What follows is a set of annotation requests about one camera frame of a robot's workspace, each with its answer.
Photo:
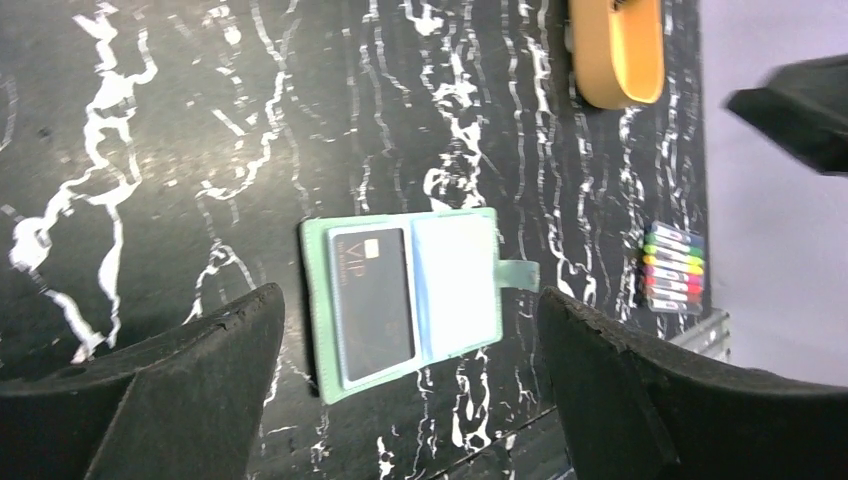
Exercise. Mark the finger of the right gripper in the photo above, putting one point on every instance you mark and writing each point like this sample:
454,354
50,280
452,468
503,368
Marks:
802,108

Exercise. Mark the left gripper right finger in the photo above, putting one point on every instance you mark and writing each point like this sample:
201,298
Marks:
633,406

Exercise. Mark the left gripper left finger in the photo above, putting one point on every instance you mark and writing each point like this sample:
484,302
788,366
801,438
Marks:
184,404

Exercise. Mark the black VIP credit card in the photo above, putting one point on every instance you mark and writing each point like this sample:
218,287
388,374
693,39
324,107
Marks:
372,306

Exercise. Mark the green card holder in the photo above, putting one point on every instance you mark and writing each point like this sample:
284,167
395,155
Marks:
456,279

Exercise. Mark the pack of coloured markers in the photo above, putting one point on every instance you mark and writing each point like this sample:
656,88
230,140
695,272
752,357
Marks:
673,270

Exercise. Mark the orange oval tray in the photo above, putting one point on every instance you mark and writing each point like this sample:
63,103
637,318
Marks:
617,51

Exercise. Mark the aluminium frame rail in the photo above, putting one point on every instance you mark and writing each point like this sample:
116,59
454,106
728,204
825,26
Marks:
710,337

